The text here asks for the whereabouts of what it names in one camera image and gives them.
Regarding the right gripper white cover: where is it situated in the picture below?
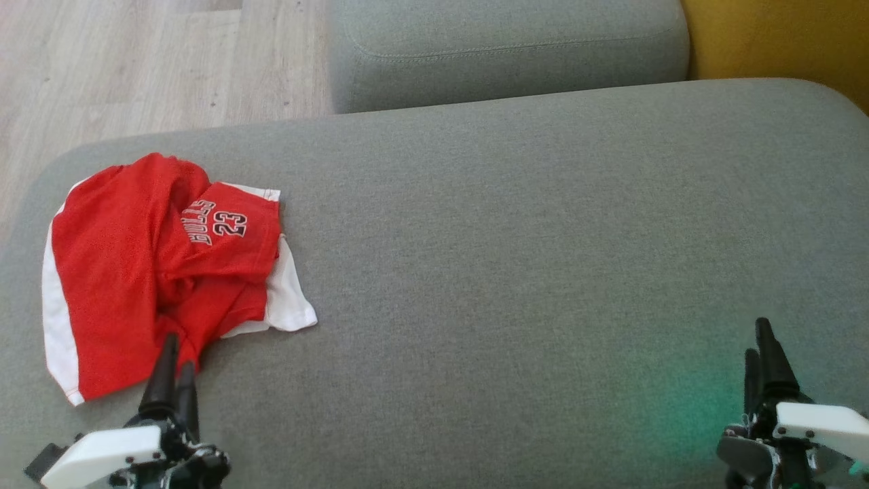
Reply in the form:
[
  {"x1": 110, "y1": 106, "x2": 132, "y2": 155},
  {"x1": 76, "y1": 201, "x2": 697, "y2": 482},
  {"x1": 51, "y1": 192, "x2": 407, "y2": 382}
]
[{"x1": 716, "y1": 317, "x2": 869, "y2": 489}]

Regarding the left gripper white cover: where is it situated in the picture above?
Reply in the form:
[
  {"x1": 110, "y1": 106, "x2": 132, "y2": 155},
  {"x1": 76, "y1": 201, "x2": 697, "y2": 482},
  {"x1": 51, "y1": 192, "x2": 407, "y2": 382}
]
[{"x1": 41, "y1": 333, "x2": 232, "y2": 489}]

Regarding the red shorts white side stripe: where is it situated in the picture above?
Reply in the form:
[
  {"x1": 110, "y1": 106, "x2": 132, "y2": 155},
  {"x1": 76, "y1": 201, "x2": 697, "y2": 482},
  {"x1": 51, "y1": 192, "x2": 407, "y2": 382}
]
[{"x1": 42, "y1": 153, "x2": 211, "y2": 406}]

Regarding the grey fabric sofa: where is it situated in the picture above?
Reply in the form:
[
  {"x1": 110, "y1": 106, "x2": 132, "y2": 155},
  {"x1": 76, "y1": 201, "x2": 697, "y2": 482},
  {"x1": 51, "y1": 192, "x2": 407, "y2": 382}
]
[{"x1": 0, "y1": 77, "x2": 869, "y2": 489}]

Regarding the small grey sofa cushion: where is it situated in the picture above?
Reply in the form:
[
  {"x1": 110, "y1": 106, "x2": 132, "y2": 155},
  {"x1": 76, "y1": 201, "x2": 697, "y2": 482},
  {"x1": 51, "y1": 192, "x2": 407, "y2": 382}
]
[{"x1": 326, "y1": 0, "x2": 692, "y2": 114}]

